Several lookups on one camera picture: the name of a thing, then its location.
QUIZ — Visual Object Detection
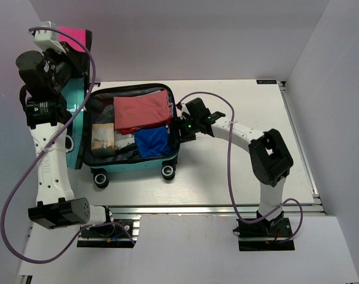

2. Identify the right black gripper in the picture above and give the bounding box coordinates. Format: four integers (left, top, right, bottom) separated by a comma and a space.
167, 116, 200, 145

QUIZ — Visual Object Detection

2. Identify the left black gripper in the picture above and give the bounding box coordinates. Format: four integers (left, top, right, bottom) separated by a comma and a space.
43, 41, 92, 93

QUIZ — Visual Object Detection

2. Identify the dark blue cloth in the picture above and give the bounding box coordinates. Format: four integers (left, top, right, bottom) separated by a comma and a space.
134, 126, 173, 159

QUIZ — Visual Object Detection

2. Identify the salmon pink cloth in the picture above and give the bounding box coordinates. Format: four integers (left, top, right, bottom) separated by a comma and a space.
113, 90, 172, 131

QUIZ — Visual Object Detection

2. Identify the newspaper print cloth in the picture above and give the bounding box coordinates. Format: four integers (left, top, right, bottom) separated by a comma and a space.
114, 131, 136, 151

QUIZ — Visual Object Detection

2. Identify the tan cardboard box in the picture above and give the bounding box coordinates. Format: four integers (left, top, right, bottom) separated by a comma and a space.
91, 123, 116, 156

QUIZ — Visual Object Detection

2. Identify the teal suitcase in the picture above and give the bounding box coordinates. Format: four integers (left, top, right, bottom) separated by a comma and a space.
66, 83, 180, 188

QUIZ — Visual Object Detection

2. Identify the red cloth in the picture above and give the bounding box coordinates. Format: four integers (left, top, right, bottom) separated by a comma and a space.
119, 127, 143, 134

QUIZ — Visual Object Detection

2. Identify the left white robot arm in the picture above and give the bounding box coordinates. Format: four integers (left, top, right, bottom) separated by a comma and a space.
15, 41, 115, 236

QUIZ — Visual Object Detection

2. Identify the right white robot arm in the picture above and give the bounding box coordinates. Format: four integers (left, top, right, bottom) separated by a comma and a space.
176, 98, 294, 236

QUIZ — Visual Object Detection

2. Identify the right blue table label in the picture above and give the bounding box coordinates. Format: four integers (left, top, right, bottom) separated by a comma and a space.
256, 79, 277, 85

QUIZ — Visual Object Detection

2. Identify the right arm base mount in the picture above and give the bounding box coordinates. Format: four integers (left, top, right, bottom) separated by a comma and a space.
233, 218, 295, 251

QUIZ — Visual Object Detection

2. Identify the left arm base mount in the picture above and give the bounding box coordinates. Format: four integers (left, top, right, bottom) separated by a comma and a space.
76, 215, 140, 249

